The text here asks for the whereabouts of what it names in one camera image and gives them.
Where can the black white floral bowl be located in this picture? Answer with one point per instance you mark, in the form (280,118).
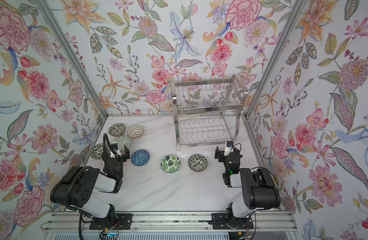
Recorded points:
(97,151)

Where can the dark floral patterned bowl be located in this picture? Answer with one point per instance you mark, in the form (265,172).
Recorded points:
(117,130)

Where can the green leaf patterned bowl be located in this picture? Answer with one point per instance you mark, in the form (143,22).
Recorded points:
(170,164)

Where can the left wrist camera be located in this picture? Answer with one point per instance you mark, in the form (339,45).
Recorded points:
(114,150)

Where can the pink bowl dark floral inside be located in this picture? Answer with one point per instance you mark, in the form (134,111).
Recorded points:
(197,163)

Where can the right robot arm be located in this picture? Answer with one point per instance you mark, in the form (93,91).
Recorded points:
(259,191)

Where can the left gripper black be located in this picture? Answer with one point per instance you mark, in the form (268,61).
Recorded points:
(118,156)

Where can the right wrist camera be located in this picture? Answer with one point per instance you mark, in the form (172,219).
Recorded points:
(228,148)

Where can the brown white patterned bowl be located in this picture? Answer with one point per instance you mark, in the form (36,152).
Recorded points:
(136,132)

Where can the stainless steel dish rack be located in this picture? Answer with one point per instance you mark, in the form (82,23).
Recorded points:
(207,112)

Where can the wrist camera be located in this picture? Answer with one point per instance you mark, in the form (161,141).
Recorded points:
(228,148)
(114,150)

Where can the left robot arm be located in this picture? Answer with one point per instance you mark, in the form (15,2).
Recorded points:
(75,190)

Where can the green geometric patterned bowl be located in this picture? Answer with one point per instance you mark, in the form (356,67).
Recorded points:
(124,142)

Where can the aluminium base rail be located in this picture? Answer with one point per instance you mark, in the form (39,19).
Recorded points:
(213,221)

